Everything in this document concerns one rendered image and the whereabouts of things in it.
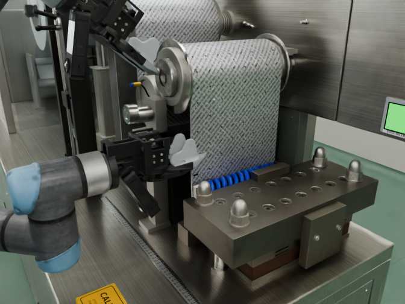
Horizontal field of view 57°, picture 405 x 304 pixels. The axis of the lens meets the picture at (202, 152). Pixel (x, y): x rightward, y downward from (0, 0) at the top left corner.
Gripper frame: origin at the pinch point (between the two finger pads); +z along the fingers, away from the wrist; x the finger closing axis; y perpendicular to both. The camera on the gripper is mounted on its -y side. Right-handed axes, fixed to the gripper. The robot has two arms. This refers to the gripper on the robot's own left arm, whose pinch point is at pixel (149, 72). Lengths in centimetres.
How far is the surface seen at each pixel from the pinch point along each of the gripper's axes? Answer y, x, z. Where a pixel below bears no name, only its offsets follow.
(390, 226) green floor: 26, 41, 228
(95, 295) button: -38.5, -15.7, 6.3
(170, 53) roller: 4.8, -3.2, 0.0
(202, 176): -11.8, -8.0, 19.0
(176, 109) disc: -3.1, -3.2, 7.7
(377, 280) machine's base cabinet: -11, -34, 57
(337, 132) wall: 93, 149, 273
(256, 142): 1.3, -8.0, 27.3
